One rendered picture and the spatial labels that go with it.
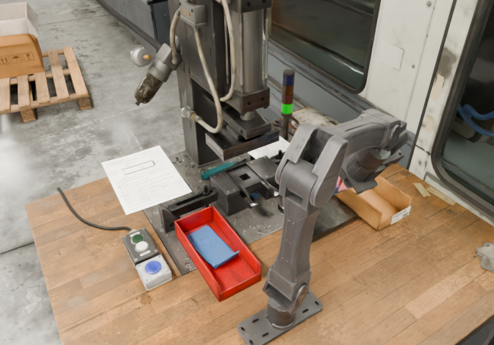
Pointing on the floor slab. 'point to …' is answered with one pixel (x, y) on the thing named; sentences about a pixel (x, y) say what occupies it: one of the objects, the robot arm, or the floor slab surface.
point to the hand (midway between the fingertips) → (340, 188)
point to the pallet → (25, 97)
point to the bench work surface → (418, 214)
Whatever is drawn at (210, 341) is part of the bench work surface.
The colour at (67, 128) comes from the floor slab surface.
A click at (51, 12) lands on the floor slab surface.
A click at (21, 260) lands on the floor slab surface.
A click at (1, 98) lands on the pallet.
